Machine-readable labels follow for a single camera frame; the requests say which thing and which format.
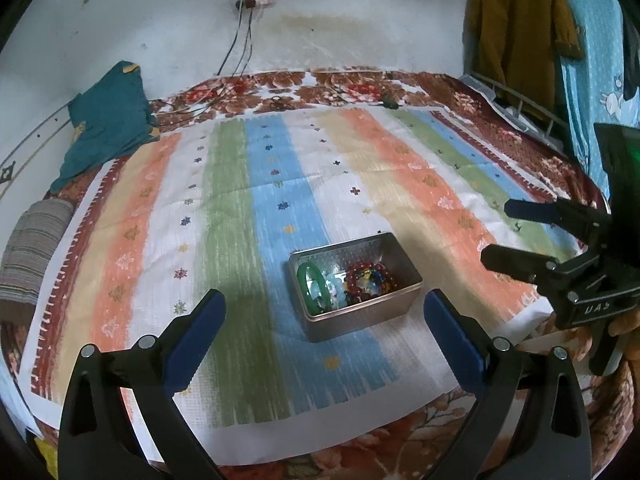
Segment green jade bangle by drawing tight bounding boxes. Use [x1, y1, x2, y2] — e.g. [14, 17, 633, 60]
[296, 262, 332, 316]

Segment person right hand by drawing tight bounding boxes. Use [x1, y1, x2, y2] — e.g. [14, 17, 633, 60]
[539, 303, 640, 356]

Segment multicolour yellow bead bracelet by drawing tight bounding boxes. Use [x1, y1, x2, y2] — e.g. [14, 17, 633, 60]
[357, 268, 392, 293]

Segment silver metal tin box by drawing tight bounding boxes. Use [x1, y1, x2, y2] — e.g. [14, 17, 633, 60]
[288, 232, 423, 342]

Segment floral red brown bedsheet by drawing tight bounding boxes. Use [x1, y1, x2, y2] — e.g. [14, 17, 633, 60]
[1, 72, 604, 479]

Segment teal folded cloth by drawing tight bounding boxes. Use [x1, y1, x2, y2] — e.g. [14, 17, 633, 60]
[49, 61, 158, 194]

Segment black hanging cables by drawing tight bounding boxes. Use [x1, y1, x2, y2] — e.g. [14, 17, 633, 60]
[214, 4, 257, 79]

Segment small black device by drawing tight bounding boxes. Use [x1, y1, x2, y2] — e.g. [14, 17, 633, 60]
[381, 99, 399, 110]

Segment dark red bead bracelet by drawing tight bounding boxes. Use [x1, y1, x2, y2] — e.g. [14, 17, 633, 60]
[342, 260, 402, 302]

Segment grey striped pillow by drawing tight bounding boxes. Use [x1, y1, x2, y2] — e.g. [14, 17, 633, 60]
[1, 198, 75, 304]

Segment mustard brown hanging garment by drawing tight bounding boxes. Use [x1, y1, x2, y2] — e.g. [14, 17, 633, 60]
[466, 0, 584, 110]

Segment striped colourful woven mat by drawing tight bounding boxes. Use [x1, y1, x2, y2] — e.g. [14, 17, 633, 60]
[20, 106, 579, 429]

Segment dark tangled item on bedsheet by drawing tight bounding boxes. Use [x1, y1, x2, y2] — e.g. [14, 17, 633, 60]
[269, 96, 295, 112]

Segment white wire rack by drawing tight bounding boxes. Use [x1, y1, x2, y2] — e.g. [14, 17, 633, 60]
[459, 73, 568, 153]

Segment light aqua bead bracelet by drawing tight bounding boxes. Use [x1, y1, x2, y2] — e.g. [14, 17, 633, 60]
[319, 272, 352, 311]

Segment blue cartoon print cloth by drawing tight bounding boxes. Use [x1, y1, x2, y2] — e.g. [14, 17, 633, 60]
[561, 0, 639, 196]

